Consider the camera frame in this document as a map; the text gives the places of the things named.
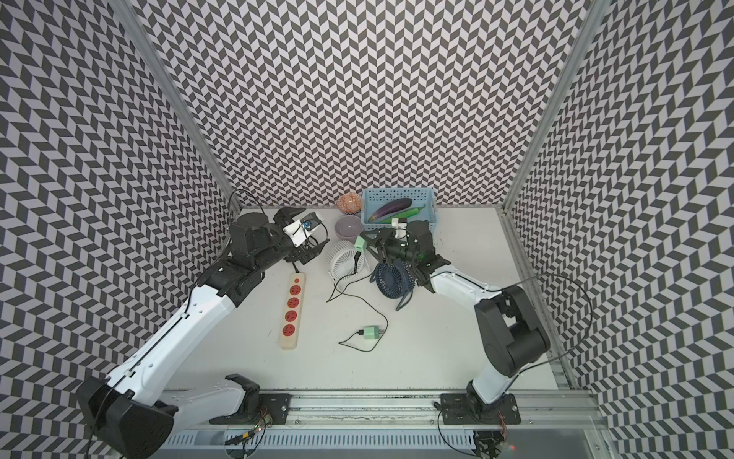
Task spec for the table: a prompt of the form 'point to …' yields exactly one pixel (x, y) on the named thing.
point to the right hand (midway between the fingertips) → (360, 243)
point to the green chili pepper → (404, 214)
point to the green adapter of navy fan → (371, 332)
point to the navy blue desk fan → (394, 279)
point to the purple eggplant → (392, 207)
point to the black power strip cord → (295, 269)
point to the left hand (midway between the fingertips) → (309, 223)
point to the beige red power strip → (292, 314)
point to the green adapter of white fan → (360, 244)
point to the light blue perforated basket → (379, 206)
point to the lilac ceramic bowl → (348, 228)
